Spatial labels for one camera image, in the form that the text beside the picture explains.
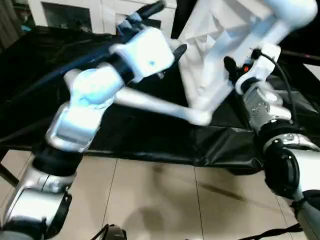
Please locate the white plastic table top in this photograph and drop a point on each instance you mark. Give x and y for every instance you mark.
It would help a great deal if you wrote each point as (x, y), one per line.
(205, 75)

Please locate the white plastic table leg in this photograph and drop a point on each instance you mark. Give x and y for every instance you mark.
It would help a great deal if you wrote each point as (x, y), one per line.
(262, 30)
(162, 106)

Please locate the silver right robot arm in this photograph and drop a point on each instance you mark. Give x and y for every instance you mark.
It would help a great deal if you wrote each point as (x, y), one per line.
(265, 105)

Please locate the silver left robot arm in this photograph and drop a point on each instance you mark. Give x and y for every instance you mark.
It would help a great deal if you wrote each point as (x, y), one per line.
(95, 85)

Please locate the dark blue fabric panel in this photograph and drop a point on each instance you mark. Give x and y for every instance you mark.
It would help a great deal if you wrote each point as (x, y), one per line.
(181, 17)

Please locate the white cabinet with glass doors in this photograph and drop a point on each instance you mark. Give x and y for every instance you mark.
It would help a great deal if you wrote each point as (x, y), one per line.
(100, 12)

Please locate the dark metal rod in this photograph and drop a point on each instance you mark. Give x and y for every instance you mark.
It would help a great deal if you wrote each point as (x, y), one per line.
(302, 55)

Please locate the white flat panel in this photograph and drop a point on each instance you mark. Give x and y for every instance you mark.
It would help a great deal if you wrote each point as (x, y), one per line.
(312, 71)

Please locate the black mat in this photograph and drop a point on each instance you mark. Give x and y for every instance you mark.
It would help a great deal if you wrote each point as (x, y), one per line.
(150, 140)

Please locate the grey curtain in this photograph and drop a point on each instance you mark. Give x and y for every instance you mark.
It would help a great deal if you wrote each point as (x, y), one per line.
(10, 22)

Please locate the black metal stand leg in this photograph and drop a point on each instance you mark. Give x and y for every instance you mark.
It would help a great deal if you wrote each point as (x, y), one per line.
(8, 175)

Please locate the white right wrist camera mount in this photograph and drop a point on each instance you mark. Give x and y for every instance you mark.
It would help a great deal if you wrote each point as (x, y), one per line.
(265, 65)

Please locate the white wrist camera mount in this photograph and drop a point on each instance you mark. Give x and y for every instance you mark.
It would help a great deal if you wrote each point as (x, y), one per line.
(265, 65)
(147, 52)

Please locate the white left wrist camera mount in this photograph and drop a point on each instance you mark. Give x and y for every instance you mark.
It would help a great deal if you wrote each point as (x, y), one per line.
(147, 52)

